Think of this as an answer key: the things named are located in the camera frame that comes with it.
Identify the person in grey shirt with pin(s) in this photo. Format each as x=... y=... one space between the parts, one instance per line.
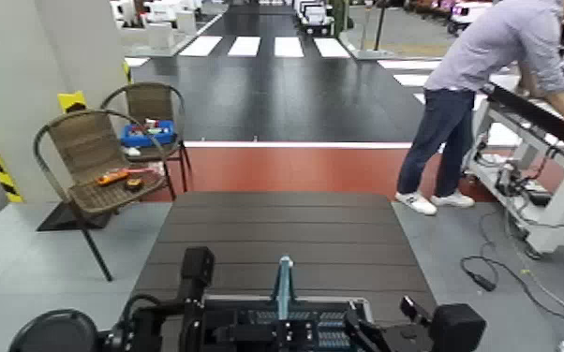
x=488 y=49

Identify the orange hand tool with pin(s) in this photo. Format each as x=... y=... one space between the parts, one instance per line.
x=112 y=177

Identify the blue plastic parts bin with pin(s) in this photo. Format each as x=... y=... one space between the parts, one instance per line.
x=137 y=140

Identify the black pole with base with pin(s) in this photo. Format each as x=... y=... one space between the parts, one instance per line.
x=378 y=29

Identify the narrow yellow black corner guard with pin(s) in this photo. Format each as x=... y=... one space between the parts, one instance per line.
x=127 y=71

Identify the white box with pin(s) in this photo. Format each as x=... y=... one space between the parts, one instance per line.
x=160 y=35

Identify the white sneaker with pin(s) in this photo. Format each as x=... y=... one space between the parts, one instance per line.
x=453 y=199
x=416 y=202

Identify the black power adapter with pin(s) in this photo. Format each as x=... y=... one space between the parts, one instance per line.
x=538 y=197

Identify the person's left forearm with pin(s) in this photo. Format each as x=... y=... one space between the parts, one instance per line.
x=529 y=78

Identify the black yellow tape measure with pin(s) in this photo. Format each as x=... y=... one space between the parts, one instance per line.
x=134 y=184

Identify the white pink miniature car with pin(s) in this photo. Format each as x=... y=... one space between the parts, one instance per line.
x=469 y=14

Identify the brown wicker chair metal frame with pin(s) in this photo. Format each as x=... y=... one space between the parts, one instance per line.
x=90 y=147
x=151 y=103

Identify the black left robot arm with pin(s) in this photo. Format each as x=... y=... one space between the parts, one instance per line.
x=56 y=331

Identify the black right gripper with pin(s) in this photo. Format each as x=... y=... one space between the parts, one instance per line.
x=405 y=339

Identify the white workbench with black top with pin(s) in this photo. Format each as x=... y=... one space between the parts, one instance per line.
x=557 y=196

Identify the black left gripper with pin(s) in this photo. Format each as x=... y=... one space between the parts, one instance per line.
x=213 y=334

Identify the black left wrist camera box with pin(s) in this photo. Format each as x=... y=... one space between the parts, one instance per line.
x=197 y=270

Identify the small white object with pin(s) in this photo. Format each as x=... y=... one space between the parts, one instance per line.
x=132 y=151

